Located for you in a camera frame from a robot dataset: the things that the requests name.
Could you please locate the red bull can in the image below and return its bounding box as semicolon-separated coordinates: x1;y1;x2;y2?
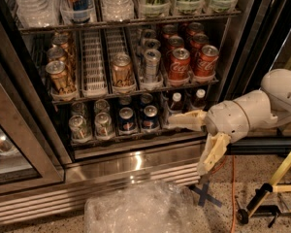
64;0;93;23

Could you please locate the front left pepsi can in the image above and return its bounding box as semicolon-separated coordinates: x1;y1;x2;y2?
119;107;136;132

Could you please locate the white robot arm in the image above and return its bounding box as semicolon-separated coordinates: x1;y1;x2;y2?
169;69;291;176

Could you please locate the bottled drink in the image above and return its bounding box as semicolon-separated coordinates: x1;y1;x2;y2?
163;92;183;128
189;88;206;111

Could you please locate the front left green-silver can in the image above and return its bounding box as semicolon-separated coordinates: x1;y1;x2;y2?
69;115;92;142

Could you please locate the orange cable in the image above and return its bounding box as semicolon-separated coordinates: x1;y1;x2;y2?
210;155;237;233

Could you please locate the clear plastic wrapped bundle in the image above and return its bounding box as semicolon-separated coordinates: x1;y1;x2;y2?
83;182;211;233

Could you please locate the left fridge door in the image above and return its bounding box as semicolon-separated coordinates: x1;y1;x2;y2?
0;47;65;197

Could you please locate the rear silver slim can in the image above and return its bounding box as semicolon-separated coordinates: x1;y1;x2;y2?
141;29;156;39

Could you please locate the silver slim can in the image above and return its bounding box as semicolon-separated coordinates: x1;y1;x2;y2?
141;29;156;39
143;38;161;50
144;49;161;83

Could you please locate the front silver slim can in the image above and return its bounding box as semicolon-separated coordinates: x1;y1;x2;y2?
144;49;161;83

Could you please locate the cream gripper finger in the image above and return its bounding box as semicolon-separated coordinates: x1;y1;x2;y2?
197;132;231;176
168;110;207;131

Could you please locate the blue tape cross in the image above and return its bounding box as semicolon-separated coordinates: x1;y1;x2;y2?
190;183;222;208

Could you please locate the lone gold can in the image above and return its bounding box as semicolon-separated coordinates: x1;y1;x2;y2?
112;52;135;87

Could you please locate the front right pepsi can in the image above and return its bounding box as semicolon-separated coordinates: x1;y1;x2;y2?
142;105;158;129

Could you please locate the green-silver can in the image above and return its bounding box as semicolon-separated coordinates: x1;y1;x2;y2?
94;113;113;138
69;115;92;142

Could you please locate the left bottled drink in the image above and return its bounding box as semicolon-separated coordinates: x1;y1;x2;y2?
163;92;183;128

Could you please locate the steel fridge bottom grille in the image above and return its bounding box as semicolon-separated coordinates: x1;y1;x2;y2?
0;141;205;226

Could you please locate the middle gold can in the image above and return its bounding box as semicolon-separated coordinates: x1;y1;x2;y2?
47;47;70;65

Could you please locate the front gold can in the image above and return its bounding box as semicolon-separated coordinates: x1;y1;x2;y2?
46;60;76;95

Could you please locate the right bottled drink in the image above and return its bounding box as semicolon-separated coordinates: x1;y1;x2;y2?
189;88;206;111

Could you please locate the open fridge glass door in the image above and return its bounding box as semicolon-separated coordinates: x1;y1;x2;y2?
209;0;291;105

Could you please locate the coke can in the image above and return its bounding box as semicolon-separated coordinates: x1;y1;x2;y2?
167;35;184;50
185;22;204;36
193;45;219;78
190;33;209;53
162;24;178;39
168;48;190;81

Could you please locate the rear gold can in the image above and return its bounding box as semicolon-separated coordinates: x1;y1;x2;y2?
51;34;74;55

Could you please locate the yellow stand with clamp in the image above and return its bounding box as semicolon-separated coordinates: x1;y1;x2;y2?
237;150;291;228

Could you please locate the pepsi can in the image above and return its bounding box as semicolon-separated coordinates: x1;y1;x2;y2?
119;107;136;132
142;105;158;129

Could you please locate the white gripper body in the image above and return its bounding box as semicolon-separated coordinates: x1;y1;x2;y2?
205;98;249;143

